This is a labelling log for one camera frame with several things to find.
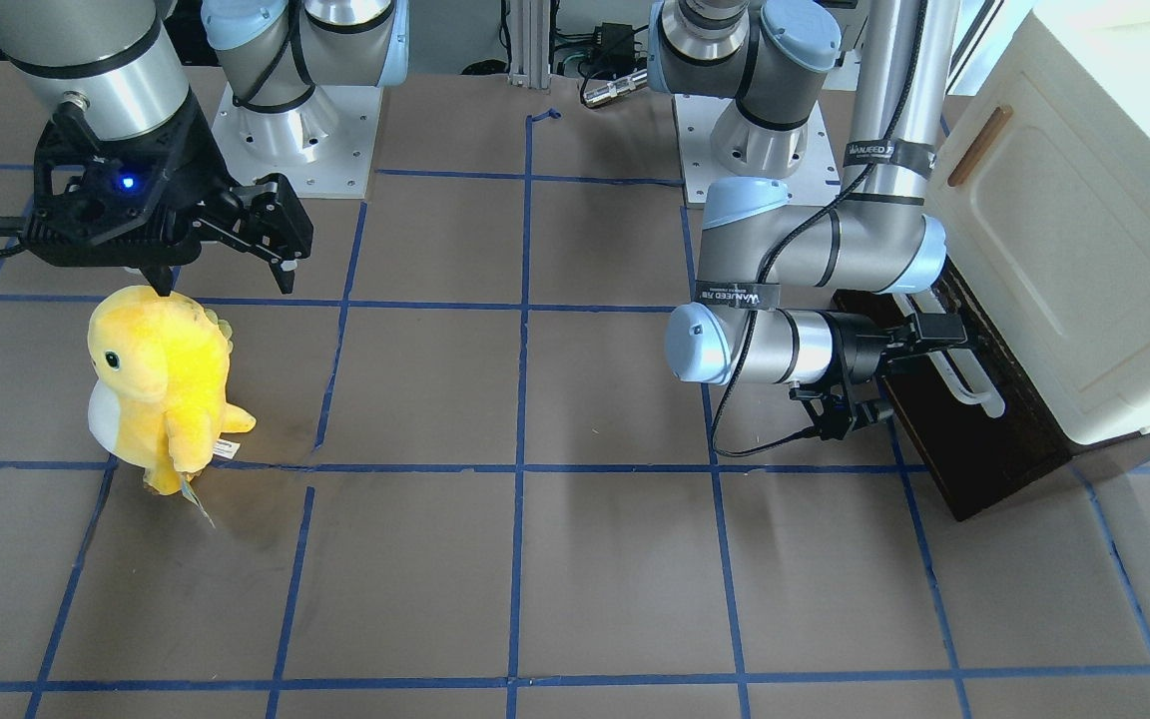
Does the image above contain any aluminium frame post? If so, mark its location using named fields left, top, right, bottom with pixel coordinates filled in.
left=506, top=0, right=552, bottom=92

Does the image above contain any dark brown wooden drawer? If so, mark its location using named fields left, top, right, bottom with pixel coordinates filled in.
left=879, top=263, right=1087, bottom=520

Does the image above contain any white drawer handle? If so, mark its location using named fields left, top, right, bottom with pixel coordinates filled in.
left=891, top=290, right=1007, bottom=419

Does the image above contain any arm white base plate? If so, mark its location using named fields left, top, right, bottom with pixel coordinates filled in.
left=212, top=86, right=384, bottom=200
left=674, top=94, right=841, bottom=209

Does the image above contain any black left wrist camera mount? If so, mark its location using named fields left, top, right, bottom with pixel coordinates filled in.
left=790, top=387, right=894, bottom=439

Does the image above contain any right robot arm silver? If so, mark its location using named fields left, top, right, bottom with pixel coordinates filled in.
left=0, top=1, right=409, bottom=295

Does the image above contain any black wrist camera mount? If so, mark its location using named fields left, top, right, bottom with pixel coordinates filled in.
left=790, top=387, right=894, bottom=439
left=20, top=91, right=237, bottom=268

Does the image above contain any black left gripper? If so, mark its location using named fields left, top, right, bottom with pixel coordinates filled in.
left=828, top=313, right=968, bottom=385

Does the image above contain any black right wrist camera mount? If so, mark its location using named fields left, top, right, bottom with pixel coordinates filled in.
left=20, top=91, right=237, bottom=268

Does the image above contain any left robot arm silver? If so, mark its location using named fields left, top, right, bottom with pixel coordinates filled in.
left=647, top=1, right=961, bottom=385

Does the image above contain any cream white plastic cabinet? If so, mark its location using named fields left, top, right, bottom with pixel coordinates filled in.
left=927, top=1, right=1150, bottom=444

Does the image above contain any yellow plush dinosaur toy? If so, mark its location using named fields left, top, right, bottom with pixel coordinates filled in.
left=87, top=286, right=256, bottom=504

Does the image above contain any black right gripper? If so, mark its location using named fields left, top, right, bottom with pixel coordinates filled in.
left=141, top=174, right=314, bottom=298

